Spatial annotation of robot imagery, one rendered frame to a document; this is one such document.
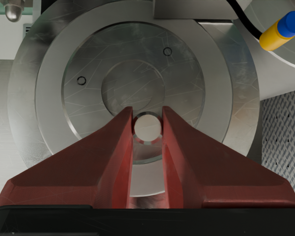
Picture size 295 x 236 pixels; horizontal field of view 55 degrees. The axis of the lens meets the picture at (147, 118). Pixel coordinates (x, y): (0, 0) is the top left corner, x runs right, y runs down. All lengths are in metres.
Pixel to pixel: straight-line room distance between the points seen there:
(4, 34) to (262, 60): 3.18
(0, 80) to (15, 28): 2.73
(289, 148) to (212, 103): 0.21
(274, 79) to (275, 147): 0.19
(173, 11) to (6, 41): 3.14
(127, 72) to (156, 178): 0.06
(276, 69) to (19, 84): 0.16
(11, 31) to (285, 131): 3.09
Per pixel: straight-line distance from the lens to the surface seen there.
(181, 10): 0.17
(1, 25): 3.35
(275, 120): 0.40
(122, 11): 0.18
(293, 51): 0.20
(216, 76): 0.17
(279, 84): 0.24
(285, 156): 0.38
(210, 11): 0.17
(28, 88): 0.18
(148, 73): 0.15
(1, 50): 3.28
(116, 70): 0.15
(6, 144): 0.55
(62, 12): 0.19
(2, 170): 0.56
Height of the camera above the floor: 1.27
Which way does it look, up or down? 4 degrees down
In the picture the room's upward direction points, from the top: 179 degrees counter-clockwise
